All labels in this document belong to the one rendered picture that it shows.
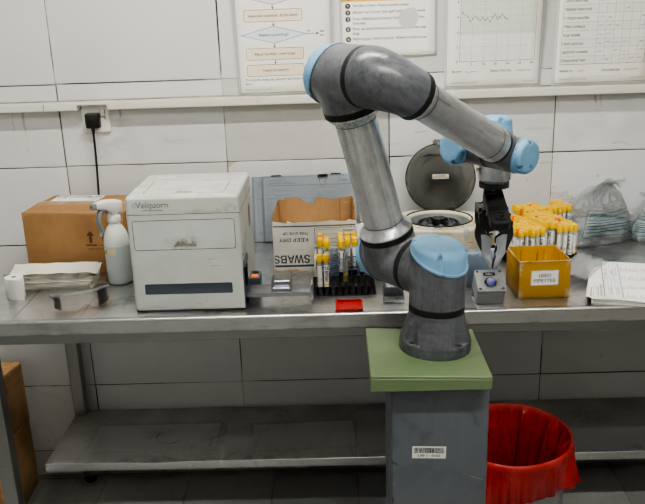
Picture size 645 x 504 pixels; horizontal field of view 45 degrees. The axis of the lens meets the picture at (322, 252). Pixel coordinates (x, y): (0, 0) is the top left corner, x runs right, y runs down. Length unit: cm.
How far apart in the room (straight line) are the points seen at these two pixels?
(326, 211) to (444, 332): 98
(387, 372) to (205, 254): 62
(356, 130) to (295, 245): 75
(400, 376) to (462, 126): 50
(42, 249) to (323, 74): 122
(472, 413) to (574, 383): 128
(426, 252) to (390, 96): 33
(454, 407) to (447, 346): 13
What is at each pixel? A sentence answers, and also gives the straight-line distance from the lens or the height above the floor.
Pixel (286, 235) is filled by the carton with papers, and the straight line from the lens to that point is 222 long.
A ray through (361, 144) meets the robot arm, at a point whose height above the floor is 134.
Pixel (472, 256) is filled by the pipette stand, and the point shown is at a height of 97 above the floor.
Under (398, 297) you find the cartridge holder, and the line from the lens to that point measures 199.
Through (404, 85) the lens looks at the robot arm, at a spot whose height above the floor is 146.
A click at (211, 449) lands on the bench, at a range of 258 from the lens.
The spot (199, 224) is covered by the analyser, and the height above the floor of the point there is 110.
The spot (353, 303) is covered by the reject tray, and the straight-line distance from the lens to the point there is 199.
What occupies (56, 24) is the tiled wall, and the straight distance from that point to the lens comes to 261.
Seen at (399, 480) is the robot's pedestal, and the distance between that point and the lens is 172.
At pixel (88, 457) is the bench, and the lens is 264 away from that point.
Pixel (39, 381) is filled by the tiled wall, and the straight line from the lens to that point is 295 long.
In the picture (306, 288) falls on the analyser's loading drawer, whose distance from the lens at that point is 199.
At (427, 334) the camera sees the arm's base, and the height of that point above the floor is 96.
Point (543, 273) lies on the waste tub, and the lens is 204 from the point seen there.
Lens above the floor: 160
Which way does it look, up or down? 17 degrees down
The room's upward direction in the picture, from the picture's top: 2 degrees counter-clockwise
